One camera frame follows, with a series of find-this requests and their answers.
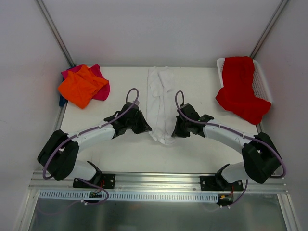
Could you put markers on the red t shirt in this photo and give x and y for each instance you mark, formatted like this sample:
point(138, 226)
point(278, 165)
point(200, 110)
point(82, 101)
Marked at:
point(237, 94)

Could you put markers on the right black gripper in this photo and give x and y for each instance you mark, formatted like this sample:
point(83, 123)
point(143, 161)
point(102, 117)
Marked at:
point(182, 125)

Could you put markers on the right aluminium corner post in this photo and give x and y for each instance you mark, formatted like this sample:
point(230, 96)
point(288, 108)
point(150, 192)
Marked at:
point(268, 28)

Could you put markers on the blue t shirt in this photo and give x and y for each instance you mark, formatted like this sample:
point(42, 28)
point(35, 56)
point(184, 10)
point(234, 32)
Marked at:
point(62, 101)

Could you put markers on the white slotted cable duct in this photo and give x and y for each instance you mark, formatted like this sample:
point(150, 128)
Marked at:
point(130, 196)

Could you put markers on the aluminium mounting rail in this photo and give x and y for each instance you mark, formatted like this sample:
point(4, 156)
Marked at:
point(159, 182)

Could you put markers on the left aluminium corner post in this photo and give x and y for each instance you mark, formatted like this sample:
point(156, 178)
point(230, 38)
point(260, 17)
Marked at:
point(52, 26)

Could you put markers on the white plastic basket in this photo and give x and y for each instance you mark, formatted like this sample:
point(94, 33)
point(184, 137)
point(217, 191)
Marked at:
point(260, 85)

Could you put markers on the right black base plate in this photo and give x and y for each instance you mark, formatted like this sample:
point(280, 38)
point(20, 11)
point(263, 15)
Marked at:
point(214, 183)

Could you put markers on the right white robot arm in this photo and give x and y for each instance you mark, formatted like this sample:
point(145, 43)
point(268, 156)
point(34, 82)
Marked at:
point(260, 156)

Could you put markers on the aluminium corner post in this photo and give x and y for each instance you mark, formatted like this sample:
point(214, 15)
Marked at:
point(268, 28)
point(52, 26)

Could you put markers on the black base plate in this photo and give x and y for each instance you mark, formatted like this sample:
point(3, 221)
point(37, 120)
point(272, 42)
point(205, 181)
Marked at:
point(214, 183)
point(103, 180)

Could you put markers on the white t shirt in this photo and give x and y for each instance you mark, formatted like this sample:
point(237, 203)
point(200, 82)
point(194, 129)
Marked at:
point(160, 107)

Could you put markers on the orange t shirt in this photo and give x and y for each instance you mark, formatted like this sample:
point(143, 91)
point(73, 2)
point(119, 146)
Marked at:
point(80, 87)

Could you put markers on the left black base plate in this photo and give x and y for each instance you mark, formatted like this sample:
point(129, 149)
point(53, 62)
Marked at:
point(103, 180)

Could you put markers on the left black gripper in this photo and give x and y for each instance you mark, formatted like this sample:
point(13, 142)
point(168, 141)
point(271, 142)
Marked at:
point(138, 119)

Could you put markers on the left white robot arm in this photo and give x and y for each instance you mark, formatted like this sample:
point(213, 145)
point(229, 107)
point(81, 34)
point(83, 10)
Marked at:
point(59, 155)

